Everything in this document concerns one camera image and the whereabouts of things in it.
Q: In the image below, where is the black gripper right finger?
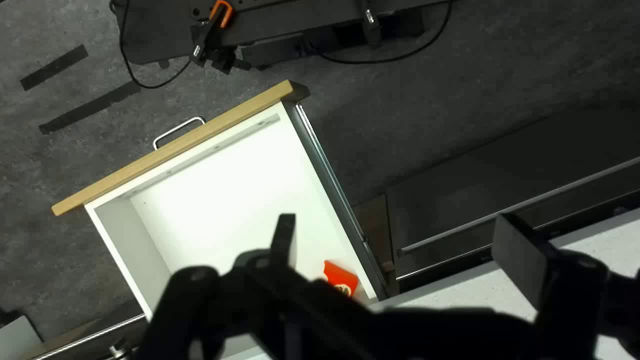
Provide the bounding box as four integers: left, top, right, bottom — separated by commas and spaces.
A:
491, 213, 640, 360

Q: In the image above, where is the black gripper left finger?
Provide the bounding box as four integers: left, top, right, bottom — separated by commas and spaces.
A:
133, 213, 376, 360

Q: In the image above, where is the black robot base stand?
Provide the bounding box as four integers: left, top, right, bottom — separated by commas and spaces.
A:
108, 0, 457, 77

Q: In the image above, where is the white drawer with wooden front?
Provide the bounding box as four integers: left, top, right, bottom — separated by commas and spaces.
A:
50, 79, 392, 323

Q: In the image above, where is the orange plastic toy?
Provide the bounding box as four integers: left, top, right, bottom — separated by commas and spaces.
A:
320, 258, 362, 303

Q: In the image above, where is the dark dishwasher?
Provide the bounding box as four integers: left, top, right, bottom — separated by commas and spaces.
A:
385, 98, 640, 291

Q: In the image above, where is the black floor tape strip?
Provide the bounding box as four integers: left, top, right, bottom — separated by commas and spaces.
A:
19, 44, 90, 93
38, 80, 143, 136

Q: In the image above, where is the orange clamp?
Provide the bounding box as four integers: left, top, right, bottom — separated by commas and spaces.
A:
209, 0, 236, 30

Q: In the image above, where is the silver drawer handle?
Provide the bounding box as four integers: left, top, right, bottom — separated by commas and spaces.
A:
151, 114, 209, 152

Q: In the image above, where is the black floor cable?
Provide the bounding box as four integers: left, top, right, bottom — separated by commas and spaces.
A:
117, 0, 203, 91

